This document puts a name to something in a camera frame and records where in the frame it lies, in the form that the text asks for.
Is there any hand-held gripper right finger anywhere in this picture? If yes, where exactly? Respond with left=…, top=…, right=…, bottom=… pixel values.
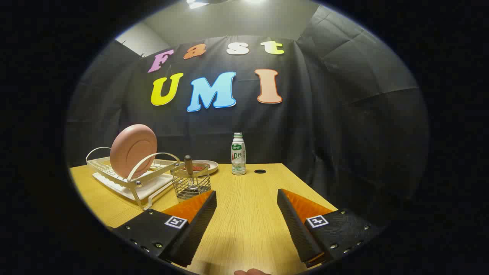
left=277, top=188, right=382, bottom=268

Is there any white wire dish rack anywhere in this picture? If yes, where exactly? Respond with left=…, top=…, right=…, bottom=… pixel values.
left=86, top=147, right=181, bottom=210

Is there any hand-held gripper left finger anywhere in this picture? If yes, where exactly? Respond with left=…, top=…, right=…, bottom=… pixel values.
left=112, top=190, right=217, bottom=268

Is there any metal wire basket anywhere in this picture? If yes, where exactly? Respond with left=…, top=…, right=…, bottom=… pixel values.
left=170, top=162, right=212, bottom=202

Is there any wooden-handled metal spoon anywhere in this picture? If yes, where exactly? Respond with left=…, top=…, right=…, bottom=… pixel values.
left=184, top=155, right=200, bottom=191

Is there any white green-label drink bottle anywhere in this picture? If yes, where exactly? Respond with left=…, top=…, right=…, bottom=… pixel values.
left=231, top=133, right=246, bottom=175

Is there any pink plate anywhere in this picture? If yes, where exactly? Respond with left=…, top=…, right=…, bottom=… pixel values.
left=110, top=124, right=158, bottom=179

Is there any black backdrop cloth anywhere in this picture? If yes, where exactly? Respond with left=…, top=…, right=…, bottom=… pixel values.
left=65, top=4, right=430, bottom=230

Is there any white drip tray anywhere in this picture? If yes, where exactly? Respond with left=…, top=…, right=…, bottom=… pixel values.
left=93, top=172, right=174, bottom=201

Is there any round cream plate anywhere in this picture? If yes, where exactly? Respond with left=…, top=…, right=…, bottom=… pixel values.
left=193, top=160, right=219, bottom=175

